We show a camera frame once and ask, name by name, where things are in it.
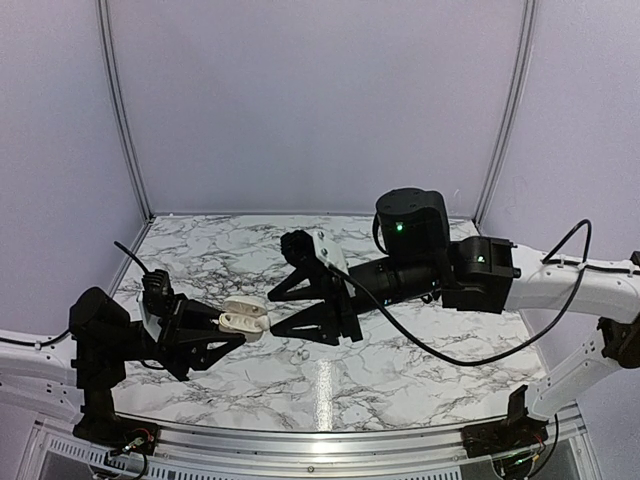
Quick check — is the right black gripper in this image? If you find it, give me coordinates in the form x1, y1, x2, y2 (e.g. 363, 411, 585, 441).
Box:
267, 255, 444, 348

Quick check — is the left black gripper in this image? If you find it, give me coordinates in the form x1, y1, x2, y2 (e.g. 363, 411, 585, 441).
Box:
111, 293, 248, 383

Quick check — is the white earbud charging case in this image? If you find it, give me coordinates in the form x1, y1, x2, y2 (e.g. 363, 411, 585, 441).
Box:
218, 295, 271, 343

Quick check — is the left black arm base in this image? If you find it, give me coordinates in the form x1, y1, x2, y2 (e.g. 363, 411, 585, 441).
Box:
72, 390, 159, 455

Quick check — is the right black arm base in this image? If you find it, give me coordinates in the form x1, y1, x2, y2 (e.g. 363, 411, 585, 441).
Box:
461, 385, 548, 458

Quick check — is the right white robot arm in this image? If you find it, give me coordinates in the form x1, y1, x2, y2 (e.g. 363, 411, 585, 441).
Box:
268, 187, 639, 448

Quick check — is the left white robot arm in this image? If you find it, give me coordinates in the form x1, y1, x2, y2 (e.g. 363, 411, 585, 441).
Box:
1, 287, 246, 445

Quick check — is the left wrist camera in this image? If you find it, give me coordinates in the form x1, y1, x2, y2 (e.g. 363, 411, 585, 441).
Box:
137, 269, 175, 341

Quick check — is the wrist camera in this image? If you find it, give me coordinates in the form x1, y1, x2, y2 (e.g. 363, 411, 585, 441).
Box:
137, 269, 175, 341
280, 230, 348, 274

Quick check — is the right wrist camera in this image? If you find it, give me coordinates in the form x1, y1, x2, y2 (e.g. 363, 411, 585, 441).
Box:
280, 230, 348, 274

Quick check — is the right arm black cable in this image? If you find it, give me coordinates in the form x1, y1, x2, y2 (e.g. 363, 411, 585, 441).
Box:
327, 218, 594, 369

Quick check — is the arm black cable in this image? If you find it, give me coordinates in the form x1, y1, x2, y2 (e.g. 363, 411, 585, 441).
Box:
327, 218, 594, 369
29, 240, 156, 346

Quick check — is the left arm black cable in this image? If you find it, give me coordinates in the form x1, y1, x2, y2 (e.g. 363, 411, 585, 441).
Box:
29, 240, 156, 346

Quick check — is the front aluminium rail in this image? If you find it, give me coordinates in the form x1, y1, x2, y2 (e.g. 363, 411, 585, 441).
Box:
17, 405, 601, 479

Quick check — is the right aluminium corner post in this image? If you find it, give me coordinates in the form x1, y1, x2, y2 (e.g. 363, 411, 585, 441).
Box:
473, 0, 539, 230

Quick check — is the aluminium corner post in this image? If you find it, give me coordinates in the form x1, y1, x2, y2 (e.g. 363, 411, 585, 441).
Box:
473, 0, 539, 230
95, 0, 154, 223

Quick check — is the left aluminium corner post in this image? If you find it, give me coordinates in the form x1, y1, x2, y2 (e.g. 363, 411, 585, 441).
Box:
95, 0, 154, 223

